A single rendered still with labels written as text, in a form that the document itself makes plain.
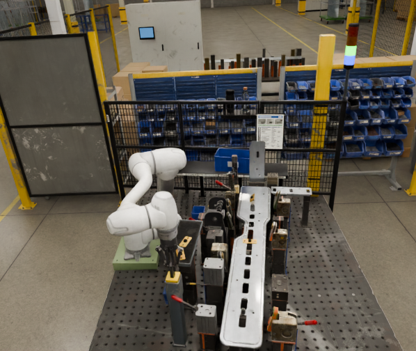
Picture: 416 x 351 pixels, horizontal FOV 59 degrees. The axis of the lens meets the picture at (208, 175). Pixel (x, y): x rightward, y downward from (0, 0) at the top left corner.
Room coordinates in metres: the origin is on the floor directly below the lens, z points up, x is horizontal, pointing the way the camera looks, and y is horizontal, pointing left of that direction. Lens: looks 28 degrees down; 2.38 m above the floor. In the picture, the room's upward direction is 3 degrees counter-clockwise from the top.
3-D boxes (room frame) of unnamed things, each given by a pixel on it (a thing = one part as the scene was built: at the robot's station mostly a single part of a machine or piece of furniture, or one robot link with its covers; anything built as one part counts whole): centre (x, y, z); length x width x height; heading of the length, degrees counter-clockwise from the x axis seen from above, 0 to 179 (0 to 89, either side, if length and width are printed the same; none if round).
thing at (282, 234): (1.77, -0.41, 0.87); 0.12 x 0.09 x 0.35; 80
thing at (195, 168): (2.66, -0.19, 1.01); 0.90 x 0.22 x 0.03; 80
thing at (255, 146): (2.46, -0.37, 1.17); 0.12 x 0.01 x 0.34; 80
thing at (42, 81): (3.91, 1.65, 1.00); 1.34 x 0.14 x 2.00; 88
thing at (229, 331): (1.72, -0.23, 1.00); 1.38 x 0.22 x 0.02; 170
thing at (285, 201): (2.11, -0.50, 0.87); 0.12 x 0.09 x 0.35; 80
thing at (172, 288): (1.32, 0.19, 0.92); 0.08 x 0.08 x 0.44; 80
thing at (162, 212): (1.32, 0.21, 1.53); 0.13 x 0.11 x 0.16; 110
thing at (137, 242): (2.03, 0.50, 0.92); 0.18 x 0.16 x 0.22; 110
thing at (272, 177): (2.45, -0.49, 0.88); 0.08 x 0.08 x 0.36; 80
